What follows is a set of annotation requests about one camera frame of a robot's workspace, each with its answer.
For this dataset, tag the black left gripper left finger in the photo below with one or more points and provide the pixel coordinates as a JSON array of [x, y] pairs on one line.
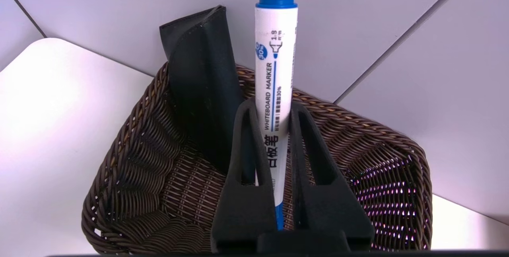
[[242, 209]]

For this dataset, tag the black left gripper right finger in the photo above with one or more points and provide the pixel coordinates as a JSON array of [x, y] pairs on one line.
[[330, 209]]

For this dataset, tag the black fabric pouch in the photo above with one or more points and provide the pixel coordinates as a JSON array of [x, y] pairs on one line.
[[203, 90]]

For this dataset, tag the white marker with blue cap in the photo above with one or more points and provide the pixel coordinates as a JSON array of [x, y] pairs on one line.
[[276, 70]]

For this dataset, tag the dark brown wicker basket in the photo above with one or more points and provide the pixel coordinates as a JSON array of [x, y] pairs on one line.
[[159, 193]]

